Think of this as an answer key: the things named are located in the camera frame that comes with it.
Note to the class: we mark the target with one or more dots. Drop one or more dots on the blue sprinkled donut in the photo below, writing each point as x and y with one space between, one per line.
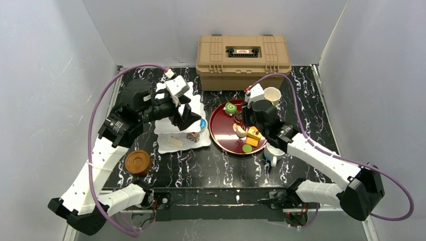
203 124

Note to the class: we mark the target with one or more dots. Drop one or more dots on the red round tray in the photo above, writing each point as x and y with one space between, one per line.
222 131

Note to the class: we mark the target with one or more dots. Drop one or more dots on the orange square cake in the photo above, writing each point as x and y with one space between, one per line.
252 142

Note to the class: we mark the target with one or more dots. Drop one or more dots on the brown wooden coaster stack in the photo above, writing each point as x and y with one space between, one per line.
138 163

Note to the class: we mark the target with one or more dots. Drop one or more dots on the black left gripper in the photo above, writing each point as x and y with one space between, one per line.
181 111

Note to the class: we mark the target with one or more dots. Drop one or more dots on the chocolate glazed donut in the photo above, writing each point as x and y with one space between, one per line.
238 117

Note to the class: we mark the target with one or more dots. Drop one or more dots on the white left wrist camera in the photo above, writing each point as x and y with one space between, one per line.
177 86

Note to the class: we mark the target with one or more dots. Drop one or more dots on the tan plastic toolbox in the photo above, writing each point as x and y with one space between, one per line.
234 62

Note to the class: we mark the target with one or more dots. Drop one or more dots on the black base frame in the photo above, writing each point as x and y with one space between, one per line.
225 203

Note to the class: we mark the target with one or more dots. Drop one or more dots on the white mug blue base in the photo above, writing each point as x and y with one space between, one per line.
272 154

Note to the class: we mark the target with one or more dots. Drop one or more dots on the green round macaron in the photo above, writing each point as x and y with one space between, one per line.
246 149

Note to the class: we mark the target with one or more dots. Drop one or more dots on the pale green ceramic mug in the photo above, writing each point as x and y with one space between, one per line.
273 95

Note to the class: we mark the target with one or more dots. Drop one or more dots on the white three-tier dessert stand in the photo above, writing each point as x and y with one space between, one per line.
186 139

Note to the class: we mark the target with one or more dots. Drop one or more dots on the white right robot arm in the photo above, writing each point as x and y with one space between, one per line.
355 189

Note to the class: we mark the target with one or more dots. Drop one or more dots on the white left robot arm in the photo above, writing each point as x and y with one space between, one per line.
82 205

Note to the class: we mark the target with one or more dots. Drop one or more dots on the green swirl roll cake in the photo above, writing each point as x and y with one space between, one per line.
230 108

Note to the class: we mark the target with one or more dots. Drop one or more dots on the white round cream puff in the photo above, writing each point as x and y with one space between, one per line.
240 132

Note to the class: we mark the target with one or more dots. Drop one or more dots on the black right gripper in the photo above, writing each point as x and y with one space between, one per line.
248 117

